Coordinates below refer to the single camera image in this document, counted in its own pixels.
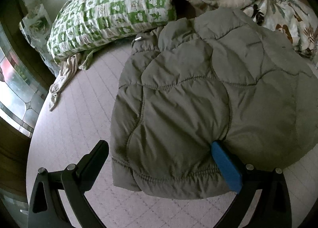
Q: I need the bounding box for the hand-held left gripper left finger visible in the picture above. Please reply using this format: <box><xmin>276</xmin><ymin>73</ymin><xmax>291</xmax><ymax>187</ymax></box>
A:
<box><xmin>27</xmin><ymin>140</ymin><xmax>110</xmax><ymax>228</ymax></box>

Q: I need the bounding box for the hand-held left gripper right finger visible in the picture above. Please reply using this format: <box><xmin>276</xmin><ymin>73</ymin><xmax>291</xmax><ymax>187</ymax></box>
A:
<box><xmin>211</xmin><ymin>140</ymin><xmax>293</xmax><ymax>228</ymax></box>

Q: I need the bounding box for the olive green puffer jacket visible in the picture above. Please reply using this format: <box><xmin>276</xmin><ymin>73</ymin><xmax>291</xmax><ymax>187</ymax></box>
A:
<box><xmin>109</xmin><ymin>9</ymin><xmax>314</xmax><ymax>200</ymax></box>

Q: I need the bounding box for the beige crumpled cloth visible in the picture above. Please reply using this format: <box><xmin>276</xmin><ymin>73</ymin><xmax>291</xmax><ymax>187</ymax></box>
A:
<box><xmin>48</xmin><ymin>53</ymin><xmax>83</xmax><ymax>112</ymax></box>

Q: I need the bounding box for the stained glass window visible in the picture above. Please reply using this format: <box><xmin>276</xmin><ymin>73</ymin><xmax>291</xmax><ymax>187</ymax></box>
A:
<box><xmin>0</xmin><ymin>25</ymin><xmax>49</xmax><ymax>134</ymax></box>

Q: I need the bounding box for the white floral print pillow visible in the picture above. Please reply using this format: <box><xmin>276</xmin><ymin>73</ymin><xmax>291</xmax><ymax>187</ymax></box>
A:
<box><xmin>19</xmin><ymin>4</ymin><xmax>56</xmax><ymax>76</ymax></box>

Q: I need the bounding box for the green and white patterned pillow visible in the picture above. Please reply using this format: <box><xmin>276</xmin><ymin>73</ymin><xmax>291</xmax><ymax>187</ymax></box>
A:
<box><xmin>47</xmin><ymin>0</ymin><xmax>177</xmax><ymax>67</ymax></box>

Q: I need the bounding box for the dark wooden window frame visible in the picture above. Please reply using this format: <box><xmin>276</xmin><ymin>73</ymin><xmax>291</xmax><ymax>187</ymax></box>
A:
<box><xmin>0</xmin><ymin>0</ymin><xmax>56</xmax><ymax>194</ymax></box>

